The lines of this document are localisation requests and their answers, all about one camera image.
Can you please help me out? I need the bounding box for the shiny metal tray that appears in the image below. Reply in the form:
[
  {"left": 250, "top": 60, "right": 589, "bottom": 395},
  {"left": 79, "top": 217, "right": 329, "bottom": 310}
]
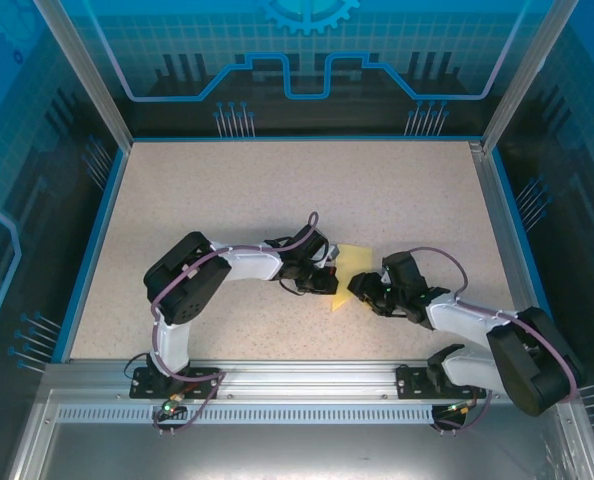
[{"left": 6, "top": 389, "right": 594, "bottom": 480}]

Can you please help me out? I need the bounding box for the long aluminium mounting rail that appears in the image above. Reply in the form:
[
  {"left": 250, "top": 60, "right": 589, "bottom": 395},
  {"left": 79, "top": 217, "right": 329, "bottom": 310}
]
[{"left": 41, "top": 358, "right": 578, "bottom": 401}]

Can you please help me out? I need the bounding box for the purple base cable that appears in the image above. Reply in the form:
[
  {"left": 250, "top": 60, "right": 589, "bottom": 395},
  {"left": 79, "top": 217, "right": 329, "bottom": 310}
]
[
  {"left": 151, "top": 372, "right": 227, "bottom": 437},
  {"left": 429, "top": 372, "right": 496, "bottom": 437}
]

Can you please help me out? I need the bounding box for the yellow cloth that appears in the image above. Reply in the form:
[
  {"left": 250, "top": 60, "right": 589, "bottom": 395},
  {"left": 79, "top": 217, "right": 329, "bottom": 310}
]
[{"left": 330, "top": 243, "right": 374, "bottom": 314}]

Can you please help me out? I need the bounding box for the aluminium frame post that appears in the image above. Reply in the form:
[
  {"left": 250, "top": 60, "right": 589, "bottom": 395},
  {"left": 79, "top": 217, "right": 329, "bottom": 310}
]
[
  {"left": 31, "top": 0, "right": 133, "bottom": 150},
  {"left": 479, "top": 0, "right": 578, "bottom": 152}
]

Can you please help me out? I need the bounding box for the small adapter with green light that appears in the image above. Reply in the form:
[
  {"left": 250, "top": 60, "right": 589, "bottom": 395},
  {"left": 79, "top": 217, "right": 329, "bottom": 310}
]
[
  {"left": 444, "top": 399, "right": 480, "bottom": 417},
  {"left": 159, "top": 393, "right": 186, "bottom": 417}
]

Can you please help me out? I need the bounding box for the blue table edge strip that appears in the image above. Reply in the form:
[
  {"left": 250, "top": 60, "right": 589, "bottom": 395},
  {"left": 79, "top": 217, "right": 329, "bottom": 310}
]
[
  {"left": 489, "top": 148, "right": 567, "bottom": 364},
  {"left": 59, "top": 147, "right": 131, "bottom": 364}
]

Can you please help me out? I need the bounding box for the slotted metal cable duct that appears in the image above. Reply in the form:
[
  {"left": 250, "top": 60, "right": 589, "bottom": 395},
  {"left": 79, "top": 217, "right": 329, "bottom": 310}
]
[{"left": 54, "top": 404, "right": 441, "bottom": 425}]

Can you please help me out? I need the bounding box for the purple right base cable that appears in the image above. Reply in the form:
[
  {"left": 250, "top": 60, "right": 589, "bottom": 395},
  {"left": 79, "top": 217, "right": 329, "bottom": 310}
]
[{"left": 429, "top": 372, "right": 496, "bottom": 437}]

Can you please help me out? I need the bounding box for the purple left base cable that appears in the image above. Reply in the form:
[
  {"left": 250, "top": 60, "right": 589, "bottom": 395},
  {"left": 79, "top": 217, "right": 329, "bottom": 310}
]
[{"left": 151, "top": 372, "right": 227, "bottom": 437}]

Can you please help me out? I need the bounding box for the aluminium side rail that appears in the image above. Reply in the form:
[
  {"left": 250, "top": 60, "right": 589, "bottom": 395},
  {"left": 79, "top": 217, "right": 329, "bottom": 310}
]
[{"left": 469, "top": 141, "right": 553, "bottom": 362}]

